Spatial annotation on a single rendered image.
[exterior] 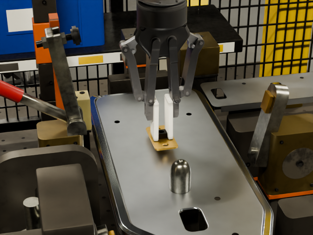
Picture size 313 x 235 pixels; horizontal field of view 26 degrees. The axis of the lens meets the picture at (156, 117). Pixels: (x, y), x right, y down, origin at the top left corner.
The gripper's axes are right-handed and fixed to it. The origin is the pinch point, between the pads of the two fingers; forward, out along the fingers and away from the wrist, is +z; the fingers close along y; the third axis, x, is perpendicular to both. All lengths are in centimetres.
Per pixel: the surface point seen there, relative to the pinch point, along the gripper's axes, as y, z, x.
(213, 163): 6.8, 5.1, -7.3
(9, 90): -23.5, -8.0, -0.9
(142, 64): 2.1, 3.2, 26.9
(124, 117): -4.5, 5.1, 10.3
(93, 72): 16, 106, 236
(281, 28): 44, 12, 58
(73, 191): -17.4, -13.8, -36.4
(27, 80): -19, 95, 213
